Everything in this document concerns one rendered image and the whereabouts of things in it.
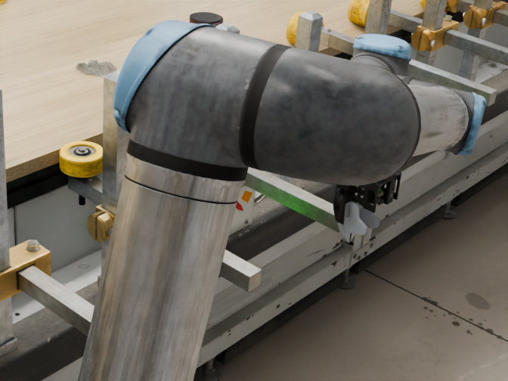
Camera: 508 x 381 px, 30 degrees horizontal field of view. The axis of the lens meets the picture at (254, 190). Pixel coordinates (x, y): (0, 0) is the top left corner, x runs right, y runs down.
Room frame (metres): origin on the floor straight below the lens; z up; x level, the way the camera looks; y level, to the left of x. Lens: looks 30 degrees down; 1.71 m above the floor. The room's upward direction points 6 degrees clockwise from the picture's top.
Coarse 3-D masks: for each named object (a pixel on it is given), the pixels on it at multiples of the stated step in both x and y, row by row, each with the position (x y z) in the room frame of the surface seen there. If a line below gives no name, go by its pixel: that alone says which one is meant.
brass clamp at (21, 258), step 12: (12, 252) 1.22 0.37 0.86; (24, 252) 1.22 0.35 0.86; (36, 252) 1.23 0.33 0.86; (48, 252) 1.23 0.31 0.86; (12, 264) 1.19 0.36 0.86; (24, 264) 1.19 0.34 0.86; (36, 264) 1.21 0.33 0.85; (48, 264) 1.23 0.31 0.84; (0, 276) 1.16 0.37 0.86; (12, 276) 1.18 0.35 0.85; (0, 288) 1.16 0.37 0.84; (12, 288) 1.17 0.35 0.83; (0, 300) 1.16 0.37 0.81
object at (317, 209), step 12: (252, 180) 1.55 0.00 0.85; (264, 180) 1.53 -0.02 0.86; (276, 180) 1.54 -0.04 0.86; (264, 192) 1.53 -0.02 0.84; (276, 192) 1.51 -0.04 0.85; (288, 192) 1.50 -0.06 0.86; (300, 192) 1.50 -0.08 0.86; (288, 204) 1.50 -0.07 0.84; (300, 204) 1.48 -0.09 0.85; (312, 204) 1.47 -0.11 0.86; (324, 204) 1.47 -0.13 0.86; (312, 216) 1.46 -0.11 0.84; (324, 216) 1.45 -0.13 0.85; (336, 228) 1.43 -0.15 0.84
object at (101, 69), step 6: (90, 60) 1.88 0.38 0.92; (96, 60) 1.87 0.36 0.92; (78, 66) 1.86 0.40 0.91; (84, 66) 1.86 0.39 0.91; (90, 66) 1.87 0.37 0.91; (96, 66) 1.86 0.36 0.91; (102, 66) 1.85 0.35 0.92; (108, 66) 1.88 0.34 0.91; (114, 66) 1.88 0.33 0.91; (84, 72) 1.84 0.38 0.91; (90, 72) 1.84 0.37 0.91; (96, 72) 1.84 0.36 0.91; (102, 72) 1.85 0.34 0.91; (108, 72) 1.85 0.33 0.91
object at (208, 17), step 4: (200, 12) 1.62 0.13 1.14; (204, 12) 1.63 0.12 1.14; (208, 12) 1.63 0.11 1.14; (192, 16) 1.60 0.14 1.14; (196, 16) 1.60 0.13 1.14; (200, 16) 1.60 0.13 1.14; (204, 16) 1.61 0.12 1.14; (208, 16) 1.61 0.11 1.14; (212, 16) 1.61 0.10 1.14; (216, 16) 1.61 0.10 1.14; (220, 16) 1.61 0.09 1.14; (196, 20) 1.58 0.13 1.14; (200, 20) 1.58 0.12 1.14; (204, 20) 1.58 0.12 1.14; (208, 20) 1.58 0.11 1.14; (212, 20) 1.59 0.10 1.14; (216, 20) 1.59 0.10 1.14; (220, 20) 1.60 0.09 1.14
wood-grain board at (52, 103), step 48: (48, 0) 2.27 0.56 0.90; (96, 0) 2.31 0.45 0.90; (144, 0) 2.35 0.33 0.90; (192, 0) 2.39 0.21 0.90; (240, 0) 2.43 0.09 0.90; (288, 0) 2.47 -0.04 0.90; (336, 0) 2.51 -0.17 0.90; (0, 48) 1.93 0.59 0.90; (48, 48) 1.96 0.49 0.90; (96, 48) 1.99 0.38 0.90; (48, 96) 1.71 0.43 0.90; (96, 96) 1.74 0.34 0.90; (48, 144) 1.51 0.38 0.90
